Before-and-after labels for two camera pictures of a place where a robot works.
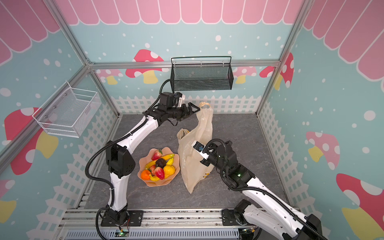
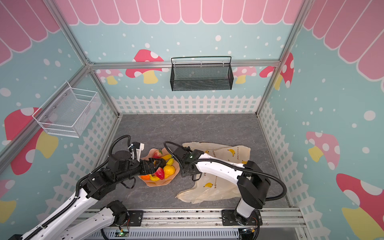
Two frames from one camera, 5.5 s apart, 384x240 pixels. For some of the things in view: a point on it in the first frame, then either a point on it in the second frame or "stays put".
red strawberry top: (156, 154) stays put
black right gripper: (207, 157) → (179, 152)
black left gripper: (186, 114) → (144, 165)
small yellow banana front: (154, 178) stays put
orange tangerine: (145, 174) stays put
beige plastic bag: (190, 158) → (206, 188)
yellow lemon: (168, 170) stays put
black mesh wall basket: (201, 73) stays put
